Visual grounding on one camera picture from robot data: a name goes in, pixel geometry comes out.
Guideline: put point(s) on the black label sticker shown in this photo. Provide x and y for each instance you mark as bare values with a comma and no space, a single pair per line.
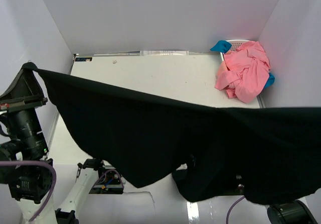
83,59

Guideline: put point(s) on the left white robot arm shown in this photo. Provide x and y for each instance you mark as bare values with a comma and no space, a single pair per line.
25,168

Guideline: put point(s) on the printed paper at back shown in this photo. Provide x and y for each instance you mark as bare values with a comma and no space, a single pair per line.
163,53

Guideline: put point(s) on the black t shirt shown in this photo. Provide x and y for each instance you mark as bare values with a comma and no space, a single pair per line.
273,152

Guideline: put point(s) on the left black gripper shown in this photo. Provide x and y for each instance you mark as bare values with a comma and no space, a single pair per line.
25,91

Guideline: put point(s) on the pink t shirt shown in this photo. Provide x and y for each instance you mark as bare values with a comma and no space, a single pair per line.
247,82

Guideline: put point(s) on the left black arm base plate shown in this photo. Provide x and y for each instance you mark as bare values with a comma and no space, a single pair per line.
109,182

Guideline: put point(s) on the blue t shirt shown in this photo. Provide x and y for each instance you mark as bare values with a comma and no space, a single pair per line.
224,46

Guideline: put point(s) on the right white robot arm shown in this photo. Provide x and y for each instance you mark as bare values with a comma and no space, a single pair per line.
292,212

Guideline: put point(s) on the white perforated laundry basket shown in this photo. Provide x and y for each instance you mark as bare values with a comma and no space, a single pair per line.
232,65

